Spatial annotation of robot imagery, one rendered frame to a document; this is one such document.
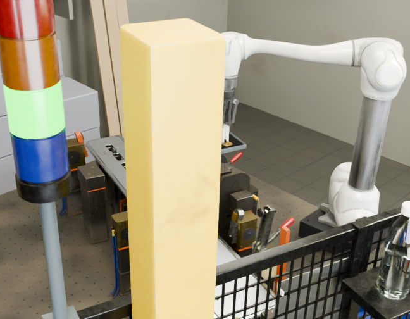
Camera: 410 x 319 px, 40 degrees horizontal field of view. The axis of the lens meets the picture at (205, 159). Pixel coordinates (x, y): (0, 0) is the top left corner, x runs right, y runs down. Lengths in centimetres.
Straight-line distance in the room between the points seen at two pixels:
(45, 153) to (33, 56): 12
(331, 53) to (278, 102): 345
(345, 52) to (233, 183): 64
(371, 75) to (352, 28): 299
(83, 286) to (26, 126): 165
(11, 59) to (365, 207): 175
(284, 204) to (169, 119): 219
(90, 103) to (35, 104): 299
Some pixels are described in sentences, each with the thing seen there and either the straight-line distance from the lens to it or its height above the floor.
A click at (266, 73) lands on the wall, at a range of 564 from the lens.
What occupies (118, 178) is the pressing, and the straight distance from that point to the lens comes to 241.
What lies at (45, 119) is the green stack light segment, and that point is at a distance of 71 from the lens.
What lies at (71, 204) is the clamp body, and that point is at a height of 76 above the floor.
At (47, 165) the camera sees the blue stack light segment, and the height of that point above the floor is 183.
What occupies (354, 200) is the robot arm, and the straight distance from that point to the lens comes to 223.
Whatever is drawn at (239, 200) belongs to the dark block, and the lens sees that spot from 203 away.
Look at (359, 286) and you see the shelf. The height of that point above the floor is 143.
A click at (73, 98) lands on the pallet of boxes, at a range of 361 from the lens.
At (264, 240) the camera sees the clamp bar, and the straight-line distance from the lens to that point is 185.
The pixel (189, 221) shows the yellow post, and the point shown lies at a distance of 75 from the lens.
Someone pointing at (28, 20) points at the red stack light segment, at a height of 202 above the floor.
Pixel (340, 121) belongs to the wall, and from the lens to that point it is 524.
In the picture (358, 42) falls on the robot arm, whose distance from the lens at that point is 221.
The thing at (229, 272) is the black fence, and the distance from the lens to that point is 101.
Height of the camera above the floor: 217
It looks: 27 degrees down
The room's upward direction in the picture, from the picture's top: 2 degrees clockwise
